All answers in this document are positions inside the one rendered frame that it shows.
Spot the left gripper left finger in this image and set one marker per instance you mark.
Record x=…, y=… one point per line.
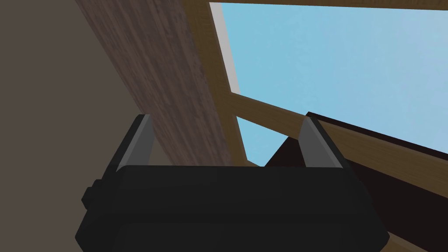
x=140, y=143

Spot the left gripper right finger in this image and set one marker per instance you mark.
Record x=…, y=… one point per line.
x=320, y=147

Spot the brown wooden curtain panel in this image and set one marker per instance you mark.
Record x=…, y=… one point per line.
x=168, y=80

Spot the wooden framed window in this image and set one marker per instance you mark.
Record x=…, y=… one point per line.
x=315, y=63

